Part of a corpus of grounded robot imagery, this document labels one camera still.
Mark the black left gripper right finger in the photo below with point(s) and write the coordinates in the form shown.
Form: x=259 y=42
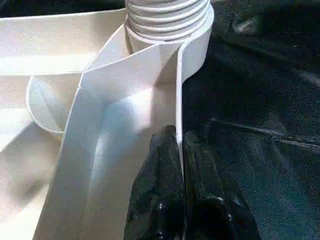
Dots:
x=215 y=205

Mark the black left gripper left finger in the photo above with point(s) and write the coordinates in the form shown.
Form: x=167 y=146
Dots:
x=160 y=195

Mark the white plastic table leg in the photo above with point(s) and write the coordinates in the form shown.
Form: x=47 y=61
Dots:
x=167 y=17

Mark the white plastic table top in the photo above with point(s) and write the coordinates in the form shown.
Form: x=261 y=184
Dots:
x=50 y=45

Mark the black work surface mat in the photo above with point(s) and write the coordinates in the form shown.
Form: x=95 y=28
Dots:
x=260 y=125

